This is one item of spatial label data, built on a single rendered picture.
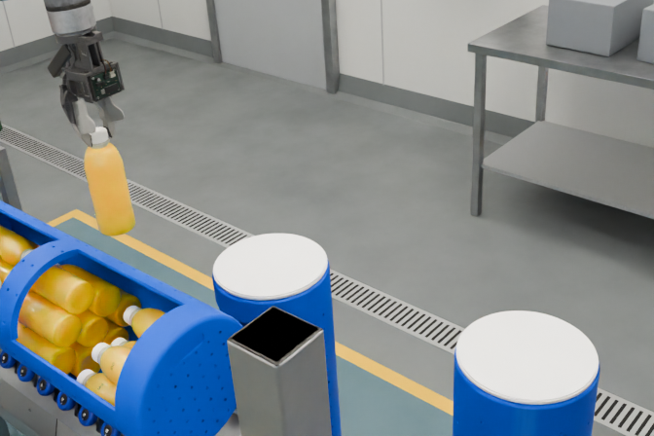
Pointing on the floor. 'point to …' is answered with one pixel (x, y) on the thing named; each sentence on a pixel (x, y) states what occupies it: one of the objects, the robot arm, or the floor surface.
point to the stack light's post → (8, 182)
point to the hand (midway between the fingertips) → (96, 134)
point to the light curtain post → (280, 377)
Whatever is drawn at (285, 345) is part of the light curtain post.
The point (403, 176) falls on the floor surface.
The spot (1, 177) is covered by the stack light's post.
